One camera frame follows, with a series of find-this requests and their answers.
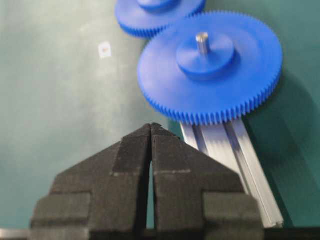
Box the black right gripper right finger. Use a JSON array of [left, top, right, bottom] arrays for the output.
[[151, 123, 264, 240]]

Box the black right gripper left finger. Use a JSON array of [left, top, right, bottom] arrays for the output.
[[30, 124, 152, 240]]

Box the small blue gear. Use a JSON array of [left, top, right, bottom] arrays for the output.
[[114, 0, 206, 38]]

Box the large blue gear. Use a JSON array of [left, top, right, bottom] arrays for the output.
[[137, 10, 283, 125]]

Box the steel shaft in large gear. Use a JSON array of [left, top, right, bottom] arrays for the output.
[[195, 32, 210, 56]]

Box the small white floor sticker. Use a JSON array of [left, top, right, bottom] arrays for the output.
[[98, 41, 112, 59]]

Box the aluminium extrusion rail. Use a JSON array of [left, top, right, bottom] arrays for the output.
[[180, 118, 284, 228]]

